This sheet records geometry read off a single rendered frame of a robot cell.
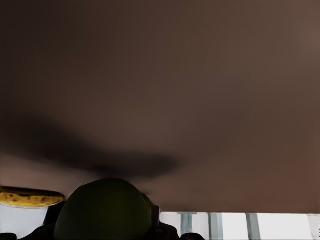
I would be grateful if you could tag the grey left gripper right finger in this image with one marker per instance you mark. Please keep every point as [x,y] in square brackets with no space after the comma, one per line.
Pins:
[155,213]

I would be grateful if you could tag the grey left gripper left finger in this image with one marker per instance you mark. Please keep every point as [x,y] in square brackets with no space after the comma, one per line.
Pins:
[53,212]

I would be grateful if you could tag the green apple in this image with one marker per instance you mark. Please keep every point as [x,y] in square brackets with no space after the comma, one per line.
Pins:
[105,212]

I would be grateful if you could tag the yellow green fruit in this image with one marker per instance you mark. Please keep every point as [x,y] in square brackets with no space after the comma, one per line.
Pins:
[148,202]

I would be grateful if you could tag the yellow spotted banana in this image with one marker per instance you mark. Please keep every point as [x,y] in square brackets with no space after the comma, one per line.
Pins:
[27,197]

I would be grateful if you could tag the silver frame post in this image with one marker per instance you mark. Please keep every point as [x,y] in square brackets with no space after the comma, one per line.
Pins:
[253,226]
[187,222]
[215,226]

